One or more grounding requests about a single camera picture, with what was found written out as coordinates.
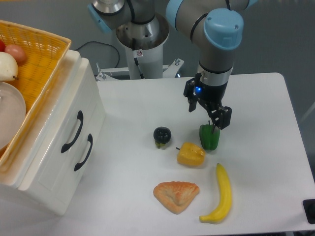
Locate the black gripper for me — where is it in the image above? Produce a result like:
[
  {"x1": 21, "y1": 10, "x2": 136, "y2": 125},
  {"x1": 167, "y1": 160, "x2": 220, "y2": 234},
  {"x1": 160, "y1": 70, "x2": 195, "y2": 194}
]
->
[{"x1": 183, "y1": 73, "x2": 232, "y2": 130}]

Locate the white drawer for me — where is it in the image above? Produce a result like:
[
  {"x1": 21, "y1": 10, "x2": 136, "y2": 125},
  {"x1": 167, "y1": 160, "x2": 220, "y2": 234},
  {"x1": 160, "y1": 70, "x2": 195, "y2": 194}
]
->
[
  {"x1": 18, "y1": 112, "x2": 106, "y2": 216},
  {"x1": 15, "y1": 58, "x2": 105, "y2": 192}
]

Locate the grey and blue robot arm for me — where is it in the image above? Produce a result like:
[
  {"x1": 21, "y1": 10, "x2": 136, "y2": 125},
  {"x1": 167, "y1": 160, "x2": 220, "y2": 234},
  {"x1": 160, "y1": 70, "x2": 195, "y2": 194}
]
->
[{"x1": 88, "y1": 0, "x2": 253, "y2": 129}]

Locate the white drawer cabinet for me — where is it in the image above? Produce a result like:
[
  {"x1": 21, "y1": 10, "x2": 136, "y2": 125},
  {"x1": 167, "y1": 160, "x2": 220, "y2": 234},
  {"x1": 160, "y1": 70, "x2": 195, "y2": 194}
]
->
[{"x1": 0, "y1": 50, "x2": 105, "y2": 215}]

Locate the green bell pepper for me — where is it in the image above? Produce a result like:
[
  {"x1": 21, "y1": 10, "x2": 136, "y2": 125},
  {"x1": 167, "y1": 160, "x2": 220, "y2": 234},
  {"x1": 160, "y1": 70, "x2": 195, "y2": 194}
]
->
[{"x1": 199, "y1": 121, "x2": 220, "y2": 150}]

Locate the yellow bell pepper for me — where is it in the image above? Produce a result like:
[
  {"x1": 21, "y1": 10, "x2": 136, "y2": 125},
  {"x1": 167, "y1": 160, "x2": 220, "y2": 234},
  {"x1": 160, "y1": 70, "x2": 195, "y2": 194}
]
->
[{"x1": 177, "y1": 142, "x2": 206, "y2": 166}]

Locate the dark purple mangosteen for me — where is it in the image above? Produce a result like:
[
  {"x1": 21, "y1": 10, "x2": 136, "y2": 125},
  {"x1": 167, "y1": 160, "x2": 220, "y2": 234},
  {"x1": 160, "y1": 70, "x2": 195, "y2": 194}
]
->
[{"x1": 153, "y1": 126, "x2": 172, "y2": 148}]

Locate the yellow banana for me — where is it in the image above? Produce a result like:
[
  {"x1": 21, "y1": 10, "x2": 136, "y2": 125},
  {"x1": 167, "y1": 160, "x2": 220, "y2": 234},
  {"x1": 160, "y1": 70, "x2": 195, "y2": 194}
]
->
[{"x1": 199, "y1": 163, "x2": 233, "y2": 224}]

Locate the triangular pastry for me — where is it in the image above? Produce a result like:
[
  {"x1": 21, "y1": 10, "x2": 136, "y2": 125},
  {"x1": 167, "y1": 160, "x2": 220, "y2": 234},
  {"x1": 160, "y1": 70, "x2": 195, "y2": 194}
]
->
[{"x1": 153, "y1": 181, "x2": 200, "y2": 214}]

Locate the black corner device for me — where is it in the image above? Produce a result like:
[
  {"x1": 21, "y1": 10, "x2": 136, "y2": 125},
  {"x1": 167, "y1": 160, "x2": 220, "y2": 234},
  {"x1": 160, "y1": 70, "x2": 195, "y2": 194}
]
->
[{"x1": 302, "y1": 199, "x2": 315, "y2": 224}]

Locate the yellow woven basket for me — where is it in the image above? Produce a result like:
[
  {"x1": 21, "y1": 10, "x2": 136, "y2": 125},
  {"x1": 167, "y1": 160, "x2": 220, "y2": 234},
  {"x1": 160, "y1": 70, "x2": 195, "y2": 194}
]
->
[{"x1": 0, "y1": 20, "x2": 71, "y2": 165}]

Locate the white bowl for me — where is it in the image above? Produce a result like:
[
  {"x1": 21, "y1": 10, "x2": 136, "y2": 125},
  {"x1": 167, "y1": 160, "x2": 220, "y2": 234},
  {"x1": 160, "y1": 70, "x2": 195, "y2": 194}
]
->
[{"x1": 0, "y1": 82, "x2": 26, "y2": 149}]

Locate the white pear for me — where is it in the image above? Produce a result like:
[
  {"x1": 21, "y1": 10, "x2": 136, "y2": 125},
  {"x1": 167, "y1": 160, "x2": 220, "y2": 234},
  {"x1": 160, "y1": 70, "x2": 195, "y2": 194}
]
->
[{"x1": 0, "y1": 52, "x2": 18, "y2": 82}]

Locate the red fruit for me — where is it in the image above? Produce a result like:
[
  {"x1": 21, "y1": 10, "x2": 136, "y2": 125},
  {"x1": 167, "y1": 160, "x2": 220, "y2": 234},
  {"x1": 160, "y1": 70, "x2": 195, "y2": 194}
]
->
[{"x1": 0, "y1": 40, "x2": 6, "y2": 52}]

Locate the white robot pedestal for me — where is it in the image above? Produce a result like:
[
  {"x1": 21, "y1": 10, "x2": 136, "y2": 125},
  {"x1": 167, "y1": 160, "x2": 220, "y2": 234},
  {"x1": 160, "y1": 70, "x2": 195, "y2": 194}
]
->
[{"x1": 95, "y1": 14, "x2": 184, "y2": 81}]

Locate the black cable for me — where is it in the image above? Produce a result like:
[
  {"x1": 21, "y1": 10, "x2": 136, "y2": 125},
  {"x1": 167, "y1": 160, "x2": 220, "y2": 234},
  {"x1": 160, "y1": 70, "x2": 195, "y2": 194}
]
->
[{"x1": 73, "y1": 41, "x2": 120, "y2": 70}]

